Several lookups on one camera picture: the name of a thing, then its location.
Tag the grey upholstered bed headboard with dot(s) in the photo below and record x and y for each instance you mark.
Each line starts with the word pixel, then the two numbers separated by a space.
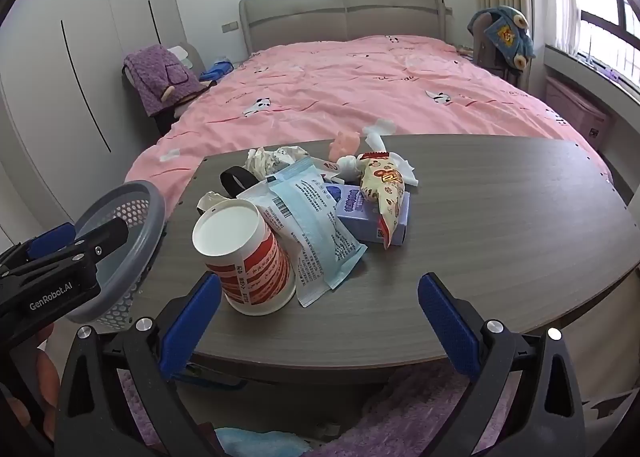
pixel 350 12

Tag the black band loop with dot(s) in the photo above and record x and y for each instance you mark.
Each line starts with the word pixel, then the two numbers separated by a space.
pixel 225 182

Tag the grey white chair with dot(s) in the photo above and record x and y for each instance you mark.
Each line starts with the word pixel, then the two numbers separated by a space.
pixel 192 57

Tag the light blue cloth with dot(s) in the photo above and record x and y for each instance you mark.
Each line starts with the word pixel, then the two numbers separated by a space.
pixel 260 444

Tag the dark framed window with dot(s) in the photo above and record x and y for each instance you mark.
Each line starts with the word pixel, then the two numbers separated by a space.
pixel 615 27

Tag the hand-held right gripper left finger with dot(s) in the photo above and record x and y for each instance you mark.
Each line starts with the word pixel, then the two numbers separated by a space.
pixel 190 324

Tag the pink printed duvet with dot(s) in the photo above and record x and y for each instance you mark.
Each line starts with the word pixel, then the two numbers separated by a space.
pixel 350 87

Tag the white wardrobe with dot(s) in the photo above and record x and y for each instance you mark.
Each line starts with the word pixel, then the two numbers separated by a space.
pixel 75 62

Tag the blue plush garment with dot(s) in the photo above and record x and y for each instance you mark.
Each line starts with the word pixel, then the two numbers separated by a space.
pixel 502 34

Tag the crumpled cream wrapper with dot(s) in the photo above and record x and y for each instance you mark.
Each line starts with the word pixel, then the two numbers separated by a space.
pixel 270 162

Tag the person's left hand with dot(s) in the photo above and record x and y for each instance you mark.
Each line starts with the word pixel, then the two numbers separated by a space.
pixel 45 372

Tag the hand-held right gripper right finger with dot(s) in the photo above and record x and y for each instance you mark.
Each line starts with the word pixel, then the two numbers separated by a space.
pixel 450 332

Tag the purple cardboard box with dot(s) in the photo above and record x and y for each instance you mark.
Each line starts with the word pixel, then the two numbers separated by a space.
pixel 355 217

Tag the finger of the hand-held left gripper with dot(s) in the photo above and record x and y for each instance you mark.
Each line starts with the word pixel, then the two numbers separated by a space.
pixel 50 238
pixel 107 234

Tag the grey perforated plastic basket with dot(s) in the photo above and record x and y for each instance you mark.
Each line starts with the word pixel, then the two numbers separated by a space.
pixel 150 217

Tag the white crumpled tissue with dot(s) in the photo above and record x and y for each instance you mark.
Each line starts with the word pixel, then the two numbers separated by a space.
pixel 380 129
pixel 407 172

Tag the pink storage box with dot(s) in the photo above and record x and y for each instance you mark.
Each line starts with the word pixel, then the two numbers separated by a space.
pixel 575 109

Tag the red and white wrapper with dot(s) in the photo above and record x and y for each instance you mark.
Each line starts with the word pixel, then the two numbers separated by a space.
pixel 260 267

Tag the blue white mask packet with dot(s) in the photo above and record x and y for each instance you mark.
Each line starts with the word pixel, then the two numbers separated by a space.
pixel 320 227

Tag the black cloth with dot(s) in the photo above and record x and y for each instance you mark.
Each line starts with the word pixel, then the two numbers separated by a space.
pixel 165 122

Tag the white barcode packet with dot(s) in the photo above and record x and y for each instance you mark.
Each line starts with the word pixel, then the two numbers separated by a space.
pixel 272 209

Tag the purple fuzzy pants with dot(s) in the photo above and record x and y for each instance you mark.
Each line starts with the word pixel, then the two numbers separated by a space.
pixel 425 417

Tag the small crumpled white paper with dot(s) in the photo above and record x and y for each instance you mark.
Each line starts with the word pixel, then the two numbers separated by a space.
pixel 210 199

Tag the wall socket plate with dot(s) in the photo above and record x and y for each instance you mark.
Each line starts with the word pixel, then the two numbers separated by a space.
pixel 230 27

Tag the blue bedside object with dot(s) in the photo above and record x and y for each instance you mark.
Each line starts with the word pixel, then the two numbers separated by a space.
pixel 217 71

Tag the purple fuzzy garment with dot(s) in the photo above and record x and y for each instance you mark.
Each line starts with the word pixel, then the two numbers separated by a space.
pixel 155 77

